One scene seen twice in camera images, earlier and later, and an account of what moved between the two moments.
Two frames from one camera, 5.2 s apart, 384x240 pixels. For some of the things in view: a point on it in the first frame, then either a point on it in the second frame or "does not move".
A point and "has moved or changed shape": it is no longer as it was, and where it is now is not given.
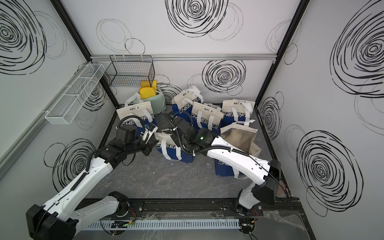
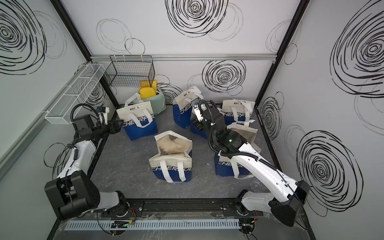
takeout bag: x=184 y=102 does not move
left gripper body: x=146 y=148 -> x=111 y=128
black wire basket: x=129 y=71 does not move
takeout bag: x=168 y=147 has moved or changed shape
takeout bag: x=242 y=137 does not move
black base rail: x=214 y=208 does not move
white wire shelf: x=65 y=109 does not move
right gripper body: x=174 y=135 -> x=200 y=125
